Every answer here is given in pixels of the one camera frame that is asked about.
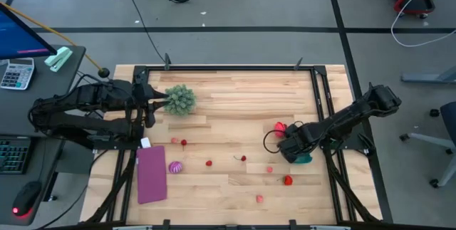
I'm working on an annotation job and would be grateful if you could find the grey keyboard desk surface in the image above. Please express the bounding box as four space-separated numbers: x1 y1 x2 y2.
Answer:
0 135 95 227

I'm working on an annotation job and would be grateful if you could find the yellow cable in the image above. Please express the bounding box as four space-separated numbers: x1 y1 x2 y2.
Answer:
0 1 104 73

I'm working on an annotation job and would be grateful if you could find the dark grey desk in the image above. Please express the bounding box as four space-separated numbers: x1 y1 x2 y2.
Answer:
0 44 87 138

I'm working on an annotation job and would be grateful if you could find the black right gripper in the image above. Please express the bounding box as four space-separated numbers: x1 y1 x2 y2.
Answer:
278 122 318 164

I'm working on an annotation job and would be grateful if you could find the black aluminium table frame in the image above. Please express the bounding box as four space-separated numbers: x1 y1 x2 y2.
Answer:
85 52 383 230

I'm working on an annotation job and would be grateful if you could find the long white floor cable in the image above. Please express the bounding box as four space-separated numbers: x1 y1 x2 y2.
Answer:
390 0 456 48

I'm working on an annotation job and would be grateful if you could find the black computer mouse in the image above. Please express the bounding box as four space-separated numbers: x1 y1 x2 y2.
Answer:
11 181 43 217

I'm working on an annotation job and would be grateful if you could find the mint green stapler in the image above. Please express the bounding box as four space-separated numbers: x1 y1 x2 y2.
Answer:
43 46 73 73

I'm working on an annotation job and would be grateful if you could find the purple striped toy onion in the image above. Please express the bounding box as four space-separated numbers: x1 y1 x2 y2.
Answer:
168 160 183 174

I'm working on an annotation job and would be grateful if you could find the black backlit keyboard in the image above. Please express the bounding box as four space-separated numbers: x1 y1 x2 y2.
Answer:
0 137 32 175

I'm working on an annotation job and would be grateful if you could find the teal tupperware container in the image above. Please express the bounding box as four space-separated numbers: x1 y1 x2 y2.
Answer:
292 152 314 164

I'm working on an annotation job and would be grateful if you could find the grey desk calculator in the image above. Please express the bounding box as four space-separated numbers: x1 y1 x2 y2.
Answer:
0 57 36 91

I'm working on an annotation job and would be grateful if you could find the long black floor cable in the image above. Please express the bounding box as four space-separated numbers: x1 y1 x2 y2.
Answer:
120 0 167 64

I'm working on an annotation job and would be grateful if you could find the grey desk foot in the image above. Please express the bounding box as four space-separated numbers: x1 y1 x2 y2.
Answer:
401 66 456 84

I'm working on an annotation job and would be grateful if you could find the green spiky artificial plant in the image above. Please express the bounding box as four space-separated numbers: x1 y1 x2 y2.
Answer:
162 83 197 117

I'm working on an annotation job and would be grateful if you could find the black cable under table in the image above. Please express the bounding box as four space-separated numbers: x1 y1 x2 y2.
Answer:
35 150 110 230

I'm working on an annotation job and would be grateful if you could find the red toy strawberry with stem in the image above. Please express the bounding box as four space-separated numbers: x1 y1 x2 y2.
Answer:
276 174 294 187

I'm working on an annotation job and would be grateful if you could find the office chair with castors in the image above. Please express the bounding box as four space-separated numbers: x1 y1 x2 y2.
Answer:
398 100 456 189

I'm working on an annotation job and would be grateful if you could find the purple cloth mat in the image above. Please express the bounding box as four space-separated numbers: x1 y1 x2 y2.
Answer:
136 145 168 205

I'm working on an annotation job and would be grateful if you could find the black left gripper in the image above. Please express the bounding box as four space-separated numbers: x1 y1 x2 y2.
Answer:
132 82 170 130

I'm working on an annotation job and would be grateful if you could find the computer monitor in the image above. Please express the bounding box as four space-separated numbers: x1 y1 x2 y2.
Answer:
0 1 58 61

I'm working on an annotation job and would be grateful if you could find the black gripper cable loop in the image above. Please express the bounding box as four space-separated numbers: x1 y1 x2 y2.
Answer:
262 121 304 155

